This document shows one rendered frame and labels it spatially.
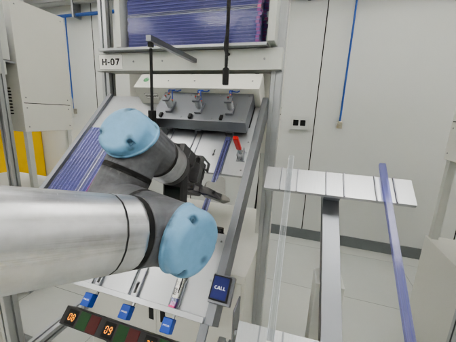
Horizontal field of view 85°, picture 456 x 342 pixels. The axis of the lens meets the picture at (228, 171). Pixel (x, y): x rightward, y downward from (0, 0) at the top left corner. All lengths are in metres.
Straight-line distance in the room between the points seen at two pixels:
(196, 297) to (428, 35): 2.40
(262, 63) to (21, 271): 0.85
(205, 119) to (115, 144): 0.50
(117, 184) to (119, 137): 0.06
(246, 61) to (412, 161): 1.89
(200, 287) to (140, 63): 0.86
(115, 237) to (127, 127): 0.18
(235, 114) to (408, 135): 1.88
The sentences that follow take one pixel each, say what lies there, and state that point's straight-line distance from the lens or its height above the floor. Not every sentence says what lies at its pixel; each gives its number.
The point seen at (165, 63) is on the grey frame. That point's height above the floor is 1.34.
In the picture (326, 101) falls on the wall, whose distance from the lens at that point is 2.39.
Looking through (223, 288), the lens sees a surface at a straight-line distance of 0.59.
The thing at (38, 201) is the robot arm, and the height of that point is 1.09.
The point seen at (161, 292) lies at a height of 0.74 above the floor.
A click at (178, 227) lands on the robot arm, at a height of 1.05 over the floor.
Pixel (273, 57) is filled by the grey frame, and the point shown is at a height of 1.35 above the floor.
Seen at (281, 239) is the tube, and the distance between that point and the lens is 0.57.
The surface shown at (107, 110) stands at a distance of 1.18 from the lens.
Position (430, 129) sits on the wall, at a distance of 2.55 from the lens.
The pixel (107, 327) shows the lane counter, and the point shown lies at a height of 0.66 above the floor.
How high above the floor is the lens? 1.16
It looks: 13 degrees down
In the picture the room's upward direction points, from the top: 3 degrees clockwise
